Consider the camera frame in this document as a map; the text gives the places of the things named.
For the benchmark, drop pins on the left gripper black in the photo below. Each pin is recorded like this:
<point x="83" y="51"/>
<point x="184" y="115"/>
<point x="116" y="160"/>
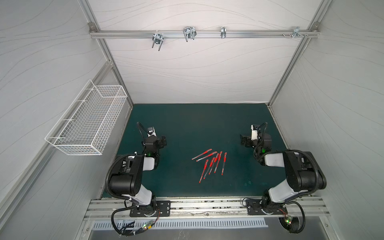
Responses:
<point x="161" y="141"/>

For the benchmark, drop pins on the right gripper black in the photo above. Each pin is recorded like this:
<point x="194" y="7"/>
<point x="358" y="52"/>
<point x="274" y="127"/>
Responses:
<point x="246" y="140"/>

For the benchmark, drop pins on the red pen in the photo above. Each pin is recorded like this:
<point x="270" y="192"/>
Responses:
<point x="224" y="163"/>
<point x="204" y="169"/>
<point x="209" y="167"/>
<point x="212" y="165"/>
<point x="209" y="155"/>
<point x="218" y="161"/>
<point x="205" y="152"/>

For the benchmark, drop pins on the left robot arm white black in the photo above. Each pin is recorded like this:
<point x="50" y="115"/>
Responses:
<point x="124" y="177"/>

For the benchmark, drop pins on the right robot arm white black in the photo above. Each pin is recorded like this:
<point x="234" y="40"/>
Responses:
<point x="303" y="174"/>

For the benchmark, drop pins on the green table mat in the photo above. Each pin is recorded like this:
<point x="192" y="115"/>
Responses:
<point x="191" y="129"/>

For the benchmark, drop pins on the metal U-bolt clamp left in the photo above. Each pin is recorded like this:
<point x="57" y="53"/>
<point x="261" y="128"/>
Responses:
<point x="158" y="39"/>

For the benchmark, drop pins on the metal u-bolt clamp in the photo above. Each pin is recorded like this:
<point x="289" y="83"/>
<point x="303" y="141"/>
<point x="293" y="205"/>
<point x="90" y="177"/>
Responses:
<point x="189" y="33"/>
<point x="158" y="39"/>

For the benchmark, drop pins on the metal U-bolt clamp middle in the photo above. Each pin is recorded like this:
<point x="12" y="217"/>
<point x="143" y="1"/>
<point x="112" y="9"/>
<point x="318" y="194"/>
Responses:
<point x="189" y="33"/>

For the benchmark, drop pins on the metal bolt clamp right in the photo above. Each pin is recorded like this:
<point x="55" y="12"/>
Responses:
<point x="295" y="34"/>

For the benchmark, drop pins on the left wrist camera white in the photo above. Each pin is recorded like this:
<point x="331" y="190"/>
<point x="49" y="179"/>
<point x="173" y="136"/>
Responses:
<point x="151" y="132"/>

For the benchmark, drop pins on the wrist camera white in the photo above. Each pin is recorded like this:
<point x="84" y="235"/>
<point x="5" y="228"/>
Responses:
<point x="151" y="132"/>
<point x="255" y="132"/>

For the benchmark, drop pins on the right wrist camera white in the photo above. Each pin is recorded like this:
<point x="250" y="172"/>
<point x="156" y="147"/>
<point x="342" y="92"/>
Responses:
<point x="255" y="132"/>

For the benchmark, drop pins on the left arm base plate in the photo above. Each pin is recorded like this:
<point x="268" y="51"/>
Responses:
<point x="157" y="208"/>

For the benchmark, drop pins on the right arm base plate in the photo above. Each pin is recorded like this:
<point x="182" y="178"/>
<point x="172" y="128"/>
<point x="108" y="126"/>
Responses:
<point x="258" y="207"/>

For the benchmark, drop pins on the white wire basket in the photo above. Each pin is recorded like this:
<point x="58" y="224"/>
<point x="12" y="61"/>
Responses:
<point x="86" y="125"/>

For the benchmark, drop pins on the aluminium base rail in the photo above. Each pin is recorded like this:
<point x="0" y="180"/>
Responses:
<point x="209" y="207"/>

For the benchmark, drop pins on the white slotted cable duct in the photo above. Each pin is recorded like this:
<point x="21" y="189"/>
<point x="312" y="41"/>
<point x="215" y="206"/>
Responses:
<point x="171" y="224"/>

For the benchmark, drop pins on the small metal bracket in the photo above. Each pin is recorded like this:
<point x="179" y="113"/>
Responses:
<point x="223" y="32"/>

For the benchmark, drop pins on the aluminium crossbar rail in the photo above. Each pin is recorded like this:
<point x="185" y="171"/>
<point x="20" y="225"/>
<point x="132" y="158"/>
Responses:
<point x="201" y="34"/>

